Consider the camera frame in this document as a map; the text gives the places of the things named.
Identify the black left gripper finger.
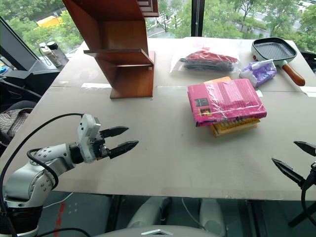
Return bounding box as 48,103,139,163
99,126,130,139
108,140,140,159

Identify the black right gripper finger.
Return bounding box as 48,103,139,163
271,158,306,189
293,141,316,157

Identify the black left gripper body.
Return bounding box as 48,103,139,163
91,135,111,161

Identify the yellow book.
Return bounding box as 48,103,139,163
203,76,261,138

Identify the wooden shelf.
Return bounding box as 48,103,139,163
61,0,159,100

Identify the pink shrink-wrapped book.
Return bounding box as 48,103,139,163
187,79,268,128

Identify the silver left robot leg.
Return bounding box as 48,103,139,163
127,197,173,229

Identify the silver robot leg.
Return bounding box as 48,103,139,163
198,198,227,235
127,197,173,229

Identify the silver right robot leg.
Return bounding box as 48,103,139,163
198,198,227,235

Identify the purple tissue pack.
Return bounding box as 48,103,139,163
239,59,278,88

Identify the checkered cloth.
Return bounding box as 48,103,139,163
0,109,33,146

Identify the clear water bottle black cap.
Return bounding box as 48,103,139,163
39,41,69,68

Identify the clear bag with red-black items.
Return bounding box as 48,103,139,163
169,44,241,75

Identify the dark computer monitor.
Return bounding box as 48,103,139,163
0,16,40,72

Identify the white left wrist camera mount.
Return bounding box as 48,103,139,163
77,114,101,164

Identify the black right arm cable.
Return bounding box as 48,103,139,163
301,170,316,227

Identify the white floor cable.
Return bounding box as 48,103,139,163
42,192,74,209

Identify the square grill pan wooden handle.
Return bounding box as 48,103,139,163
251,37,306,87

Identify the black window frame post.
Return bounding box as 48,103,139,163
191,0,205,38

